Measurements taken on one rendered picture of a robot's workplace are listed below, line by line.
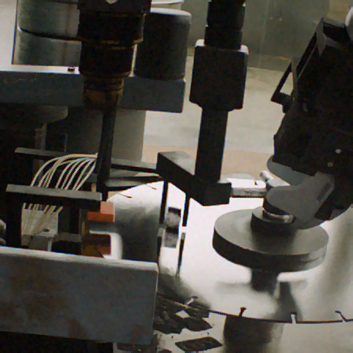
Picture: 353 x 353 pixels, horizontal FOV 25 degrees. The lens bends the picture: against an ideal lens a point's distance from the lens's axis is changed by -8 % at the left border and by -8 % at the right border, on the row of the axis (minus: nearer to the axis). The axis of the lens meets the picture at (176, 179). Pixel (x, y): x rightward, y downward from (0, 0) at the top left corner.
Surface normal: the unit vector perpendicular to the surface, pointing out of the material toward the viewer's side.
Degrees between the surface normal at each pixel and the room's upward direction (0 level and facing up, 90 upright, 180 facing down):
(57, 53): 90
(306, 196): 122
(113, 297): 90
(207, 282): 0
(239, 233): 6
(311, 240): 5
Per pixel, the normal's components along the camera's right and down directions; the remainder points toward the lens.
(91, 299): 0.08, 0.33
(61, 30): -0.28, 0.28
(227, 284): 0.11, -0.94
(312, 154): -0.08, 0.74
